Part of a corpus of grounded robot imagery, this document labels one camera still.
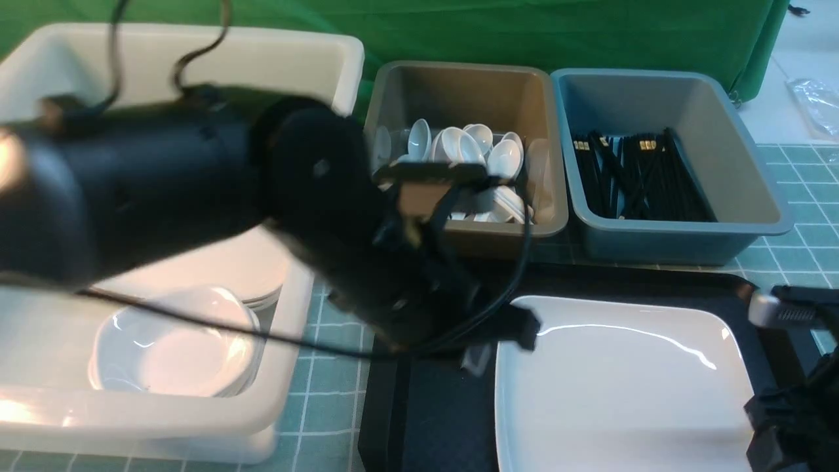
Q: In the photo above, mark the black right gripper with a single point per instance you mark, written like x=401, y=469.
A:
x=793, y=427

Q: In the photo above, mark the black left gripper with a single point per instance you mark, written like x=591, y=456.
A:
x=424, y=301

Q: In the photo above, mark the large white square plate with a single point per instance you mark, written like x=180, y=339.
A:
x=622, y=387

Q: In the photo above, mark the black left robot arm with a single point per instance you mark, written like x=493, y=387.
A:
x=89, y=193

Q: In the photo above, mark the black plastic serving tray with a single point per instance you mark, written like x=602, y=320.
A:
x=427, y=416

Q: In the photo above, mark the stacked white square plates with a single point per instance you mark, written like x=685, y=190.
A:
x=252, y=266

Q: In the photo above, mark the white soup spoon in bin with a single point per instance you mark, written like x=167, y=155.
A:
x=505, y=160

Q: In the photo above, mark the olive brown plastic bin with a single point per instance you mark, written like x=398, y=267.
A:
x=504, y=98

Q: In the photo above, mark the pile of black chopsticks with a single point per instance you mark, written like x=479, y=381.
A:
x=642, y=176

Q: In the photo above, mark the white bowl in tub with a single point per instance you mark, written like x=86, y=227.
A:
x=135, y=350

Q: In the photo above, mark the clear plastic bag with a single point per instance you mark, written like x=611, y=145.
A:
x=812, y=113

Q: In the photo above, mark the grey blue plastic bin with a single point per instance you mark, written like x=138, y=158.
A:
x=718, y=151

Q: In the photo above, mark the large white plastic tub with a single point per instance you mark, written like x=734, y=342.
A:
x=47, y=343

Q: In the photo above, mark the green backdrop cloth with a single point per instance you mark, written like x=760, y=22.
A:
x=730, y=41

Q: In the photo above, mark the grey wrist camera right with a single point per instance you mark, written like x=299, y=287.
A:
x=788, y=307

